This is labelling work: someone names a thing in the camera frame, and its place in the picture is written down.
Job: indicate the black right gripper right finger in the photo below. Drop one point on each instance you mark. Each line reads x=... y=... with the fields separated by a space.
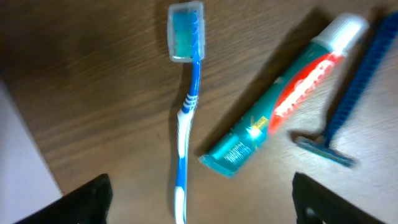
x=314 y=203

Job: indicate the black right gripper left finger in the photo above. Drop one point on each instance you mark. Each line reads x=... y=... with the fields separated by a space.
x=89 y=203

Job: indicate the blue disposable razor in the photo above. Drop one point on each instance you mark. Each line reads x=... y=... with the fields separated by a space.
x=383 y=32

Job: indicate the green red toothpaste tube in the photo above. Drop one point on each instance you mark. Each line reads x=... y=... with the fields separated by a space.
x=274 y=107

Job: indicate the blue white toothbrush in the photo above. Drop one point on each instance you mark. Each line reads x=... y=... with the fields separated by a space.
x=186 y=43

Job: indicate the white cardboard box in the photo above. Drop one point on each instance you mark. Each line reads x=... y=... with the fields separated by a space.
x=27 y=184

